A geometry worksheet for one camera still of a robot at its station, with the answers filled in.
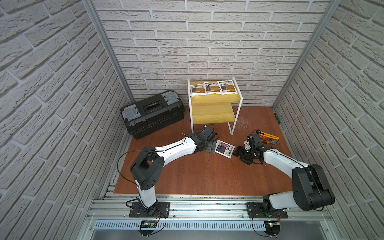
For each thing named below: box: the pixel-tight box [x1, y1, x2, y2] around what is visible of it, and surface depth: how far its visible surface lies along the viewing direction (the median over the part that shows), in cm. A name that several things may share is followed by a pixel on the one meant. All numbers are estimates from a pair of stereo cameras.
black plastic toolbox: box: [120, 90, 186, 140], surface depth 98 cm
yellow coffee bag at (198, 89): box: [190, 83, 207, 97], surface depth 83 cm
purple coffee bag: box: [215, 139, 235, 159], surface depth 97 cm
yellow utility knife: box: [259, 131, 280, 140], surface depth 105 cm
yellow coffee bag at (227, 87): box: [217, 80, 238, 95], surface depth 85 cm
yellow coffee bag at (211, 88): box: [204, 82, 221, 95], surface depth 85 cm
